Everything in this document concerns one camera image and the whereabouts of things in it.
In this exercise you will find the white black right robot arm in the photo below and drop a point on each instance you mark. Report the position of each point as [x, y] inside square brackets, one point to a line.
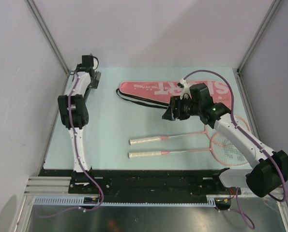
[269, 168]

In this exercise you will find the left aluminium frame post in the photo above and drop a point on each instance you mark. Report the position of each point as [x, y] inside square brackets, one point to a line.
[46, 33]

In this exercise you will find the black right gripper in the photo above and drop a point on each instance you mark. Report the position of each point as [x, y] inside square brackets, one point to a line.
[171, 113]

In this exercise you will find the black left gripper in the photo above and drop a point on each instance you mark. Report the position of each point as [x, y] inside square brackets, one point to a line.
[94, 84]

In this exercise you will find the pink racket bag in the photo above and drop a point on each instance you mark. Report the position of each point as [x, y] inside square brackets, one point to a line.
[143, 90]

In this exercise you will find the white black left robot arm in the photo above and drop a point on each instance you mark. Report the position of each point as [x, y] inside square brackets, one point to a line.
[72, 107]

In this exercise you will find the right aluminium frame post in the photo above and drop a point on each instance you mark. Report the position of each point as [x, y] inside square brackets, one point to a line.
[267, 20]

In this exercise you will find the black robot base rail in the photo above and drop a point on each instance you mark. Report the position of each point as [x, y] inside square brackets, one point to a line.
[146, 186]

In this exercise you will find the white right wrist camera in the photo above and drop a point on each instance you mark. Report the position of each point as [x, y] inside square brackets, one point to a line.
[185, 93]

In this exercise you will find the pink badminton racket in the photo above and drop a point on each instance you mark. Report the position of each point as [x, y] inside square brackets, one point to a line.
[219, 147]
[207, 131]

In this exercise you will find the aluminium frame post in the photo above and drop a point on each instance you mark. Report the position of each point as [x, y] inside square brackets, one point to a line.
[267, 20]
[46, 33]

